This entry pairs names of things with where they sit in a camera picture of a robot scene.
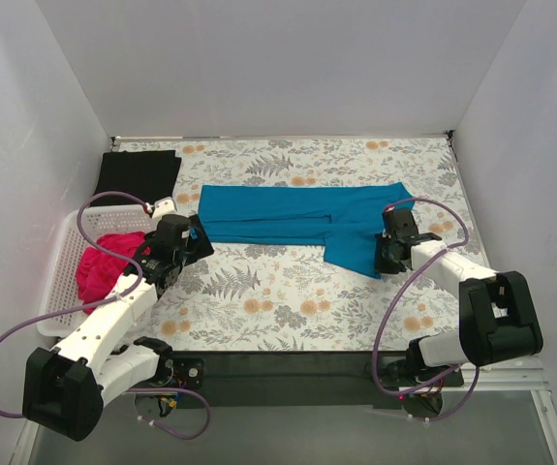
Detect blue t shirt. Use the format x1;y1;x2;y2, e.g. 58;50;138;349
199;183;414;278

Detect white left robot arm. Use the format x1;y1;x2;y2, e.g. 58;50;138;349
22;214;213;441

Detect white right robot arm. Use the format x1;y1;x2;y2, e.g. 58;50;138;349
375;207;543;386

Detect folded black t shirt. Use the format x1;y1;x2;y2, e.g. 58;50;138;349
94;150;182;203

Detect floral patterned tablecloth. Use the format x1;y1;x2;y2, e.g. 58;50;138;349
115;138;487;351

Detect crumpled pink t shirt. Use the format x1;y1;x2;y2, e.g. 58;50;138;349
76;232;145;304

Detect white plastic laundry basket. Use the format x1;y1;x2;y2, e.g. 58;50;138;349
37;204;157;338

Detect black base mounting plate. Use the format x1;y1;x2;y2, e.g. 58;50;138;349
127;350;466;411

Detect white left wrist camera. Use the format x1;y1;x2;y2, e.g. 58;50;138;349
144;197;176;219

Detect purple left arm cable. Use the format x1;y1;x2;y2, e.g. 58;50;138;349
0;191;211;441

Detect aluminium frame rail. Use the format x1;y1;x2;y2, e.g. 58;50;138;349
393;365;557;464

